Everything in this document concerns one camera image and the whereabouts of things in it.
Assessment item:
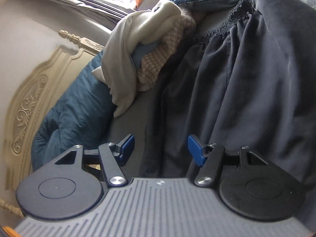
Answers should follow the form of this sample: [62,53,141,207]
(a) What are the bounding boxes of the dark navy elastic-waist trousers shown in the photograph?
[140,0,315,186]

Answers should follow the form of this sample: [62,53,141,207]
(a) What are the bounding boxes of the teal quilted duvet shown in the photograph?
[31,53,116,171]

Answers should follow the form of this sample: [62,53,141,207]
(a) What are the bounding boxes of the cream white fleece garment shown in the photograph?
[92,0,181,118]

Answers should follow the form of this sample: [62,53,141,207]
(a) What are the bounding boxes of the pink houndstooth knit garment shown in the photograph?
[136,8,196,91]

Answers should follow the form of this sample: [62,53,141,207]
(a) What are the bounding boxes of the light blue garment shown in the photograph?
[130,41,159,70]

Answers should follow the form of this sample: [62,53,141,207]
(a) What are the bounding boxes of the cream carved headboard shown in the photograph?
[2,30,103,190]

